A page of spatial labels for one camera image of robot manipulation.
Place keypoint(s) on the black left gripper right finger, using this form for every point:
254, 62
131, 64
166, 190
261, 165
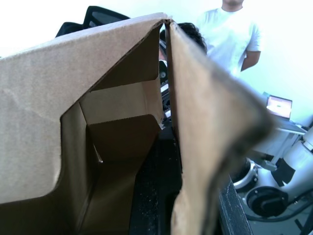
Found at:
234, 215

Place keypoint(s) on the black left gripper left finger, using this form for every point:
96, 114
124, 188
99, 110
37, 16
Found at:
156, 186

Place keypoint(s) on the small brown cardboard box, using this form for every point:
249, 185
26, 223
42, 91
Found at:
36, 98

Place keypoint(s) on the silver robot body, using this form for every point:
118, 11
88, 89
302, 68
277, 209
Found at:
269, 176

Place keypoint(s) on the white desk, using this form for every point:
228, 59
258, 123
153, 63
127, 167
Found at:
291, 127

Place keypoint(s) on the open laptop computer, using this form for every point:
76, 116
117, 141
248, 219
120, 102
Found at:
278, 106

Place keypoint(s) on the person with black hair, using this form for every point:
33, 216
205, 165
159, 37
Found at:
193, 34

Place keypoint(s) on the person in white t-shirt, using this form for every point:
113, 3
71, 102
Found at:
227, 39

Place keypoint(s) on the black office chair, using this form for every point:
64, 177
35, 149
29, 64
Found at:
97, 18

